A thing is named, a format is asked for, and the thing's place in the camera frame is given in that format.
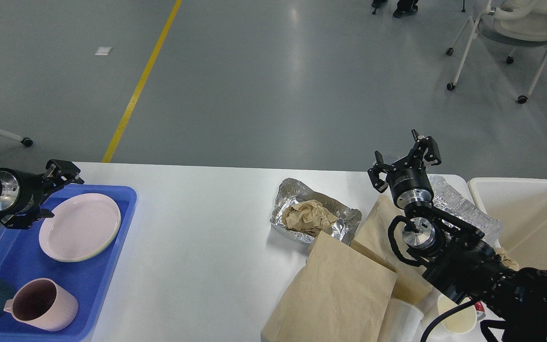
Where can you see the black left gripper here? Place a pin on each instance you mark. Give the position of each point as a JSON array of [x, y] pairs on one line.
[[21, 193]]

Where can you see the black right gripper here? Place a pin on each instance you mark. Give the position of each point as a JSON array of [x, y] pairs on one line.
[[407, 179]]

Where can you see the pink plate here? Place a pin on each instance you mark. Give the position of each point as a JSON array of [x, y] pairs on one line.
[[49, 230]]

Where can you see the pink mug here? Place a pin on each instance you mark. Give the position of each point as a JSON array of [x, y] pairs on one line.
[[43, 304]]

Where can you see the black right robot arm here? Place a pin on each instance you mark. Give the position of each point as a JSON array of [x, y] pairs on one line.
[[457, 260]]

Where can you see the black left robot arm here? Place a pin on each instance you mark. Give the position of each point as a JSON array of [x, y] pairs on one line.
[[22, 193]]

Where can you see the clear plastic bottle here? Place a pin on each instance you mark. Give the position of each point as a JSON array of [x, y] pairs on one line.
[[448, 199]]

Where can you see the yellow plate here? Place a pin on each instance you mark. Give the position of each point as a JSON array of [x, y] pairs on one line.
[[85, 233]]

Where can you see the white chair leg left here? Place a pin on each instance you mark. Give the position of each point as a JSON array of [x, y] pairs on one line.
[[25, 141]]

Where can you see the rear brown paper bag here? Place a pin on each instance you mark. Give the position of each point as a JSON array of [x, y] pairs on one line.
[[372, 241]]

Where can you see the brown paper bag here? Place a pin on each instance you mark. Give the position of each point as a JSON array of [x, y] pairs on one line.
[[340, 295], [372, 241]]

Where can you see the crumpled brown paper ball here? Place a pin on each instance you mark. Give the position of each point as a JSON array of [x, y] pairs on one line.
[[308, 217]]

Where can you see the crumpled aluminium foil tray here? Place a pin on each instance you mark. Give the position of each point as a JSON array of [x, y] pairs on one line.
[[292, 191]]

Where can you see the white plastic bin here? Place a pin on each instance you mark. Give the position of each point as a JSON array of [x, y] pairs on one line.
[[521, 205]]

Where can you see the front brown paper bag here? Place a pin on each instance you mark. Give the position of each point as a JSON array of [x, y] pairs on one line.
[[340, 295]]

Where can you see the red can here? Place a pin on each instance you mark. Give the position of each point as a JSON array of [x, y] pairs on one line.
[[479, 310]]

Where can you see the white paper cup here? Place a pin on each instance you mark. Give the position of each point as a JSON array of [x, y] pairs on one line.
[[459, 323]]

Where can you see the white office chair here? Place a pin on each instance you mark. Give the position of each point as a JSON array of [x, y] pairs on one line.
[[516, 23]]

